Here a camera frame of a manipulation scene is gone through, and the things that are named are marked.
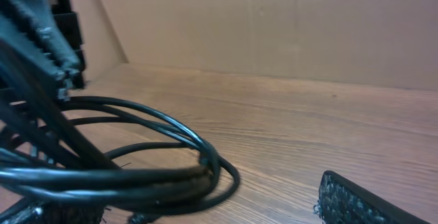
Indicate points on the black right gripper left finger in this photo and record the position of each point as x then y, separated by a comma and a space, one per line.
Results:
31, 211

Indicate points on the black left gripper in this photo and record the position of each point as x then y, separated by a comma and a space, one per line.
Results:
45, 36

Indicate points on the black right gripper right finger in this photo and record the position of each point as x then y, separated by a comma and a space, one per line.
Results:
341, 201

